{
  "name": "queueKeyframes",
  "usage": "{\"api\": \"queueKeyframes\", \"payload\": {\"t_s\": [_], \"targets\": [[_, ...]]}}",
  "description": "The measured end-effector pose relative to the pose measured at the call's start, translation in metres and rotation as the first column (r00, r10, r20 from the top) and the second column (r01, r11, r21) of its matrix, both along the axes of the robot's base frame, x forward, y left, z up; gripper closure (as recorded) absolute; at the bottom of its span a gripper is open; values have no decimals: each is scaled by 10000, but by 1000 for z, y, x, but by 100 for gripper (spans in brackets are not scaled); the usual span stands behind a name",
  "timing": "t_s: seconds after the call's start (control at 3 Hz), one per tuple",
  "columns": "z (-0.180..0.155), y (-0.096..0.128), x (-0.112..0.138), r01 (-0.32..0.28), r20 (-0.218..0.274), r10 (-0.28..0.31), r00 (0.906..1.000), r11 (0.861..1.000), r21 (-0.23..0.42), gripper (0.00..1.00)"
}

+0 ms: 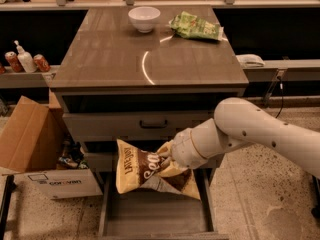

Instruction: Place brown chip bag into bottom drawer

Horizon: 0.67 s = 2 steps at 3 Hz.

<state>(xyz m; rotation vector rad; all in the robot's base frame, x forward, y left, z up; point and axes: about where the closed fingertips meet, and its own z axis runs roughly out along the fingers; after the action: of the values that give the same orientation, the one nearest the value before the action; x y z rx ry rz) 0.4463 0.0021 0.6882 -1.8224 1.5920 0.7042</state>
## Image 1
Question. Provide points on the drawer with black handle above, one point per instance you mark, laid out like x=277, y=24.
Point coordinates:
x=107, y=161
x=131, y=126

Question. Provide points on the open cardboard box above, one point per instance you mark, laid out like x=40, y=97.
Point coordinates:
x=31, y=143

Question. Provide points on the top drawer with black handle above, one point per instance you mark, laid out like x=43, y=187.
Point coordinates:
x=131, y=126

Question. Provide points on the middle drawer with black handle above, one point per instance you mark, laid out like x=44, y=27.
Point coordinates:
x=107, y=161

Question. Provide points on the open bottom drawer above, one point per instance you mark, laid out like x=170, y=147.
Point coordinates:
x=149, y=215

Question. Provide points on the brown sea salt chip bag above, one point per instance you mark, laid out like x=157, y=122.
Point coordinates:
x=137, y=168

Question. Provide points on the left red soda can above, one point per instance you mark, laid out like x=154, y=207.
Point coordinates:
x=13, y=61

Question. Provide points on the black stand right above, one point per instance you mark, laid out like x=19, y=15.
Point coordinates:
x=315, y=211

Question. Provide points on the right red soda can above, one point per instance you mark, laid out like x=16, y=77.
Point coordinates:
x=41, y=63

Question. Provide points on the black stand left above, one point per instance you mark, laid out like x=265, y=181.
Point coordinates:
x=8, y=189

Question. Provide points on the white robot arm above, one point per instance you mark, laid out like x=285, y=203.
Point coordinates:
x=237, y=123

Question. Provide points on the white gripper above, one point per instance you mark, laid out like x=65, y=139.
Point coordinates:
x=181, y=148

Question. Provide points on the white ceramic bowl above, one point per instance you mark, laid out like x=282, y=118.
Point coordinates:
x=144, y=18

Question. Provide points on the black stand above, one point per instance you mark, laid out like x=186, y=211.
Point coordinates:
x=315, y=211
x=8, y=189

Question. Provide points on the green chip bag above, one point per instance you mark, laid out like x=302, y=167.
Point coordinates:
x=191, y=26

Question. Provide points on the grey drawer cabinet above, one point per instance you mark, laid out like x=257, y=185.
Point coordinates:
x=111, y=67

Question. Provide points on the red soda can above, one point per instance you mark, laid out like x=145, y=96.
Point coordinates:
x=41, y=63
x=13, y=61

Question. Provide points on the white pump bottle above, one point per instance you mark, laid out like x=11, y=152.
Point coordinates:
x=25, y=59

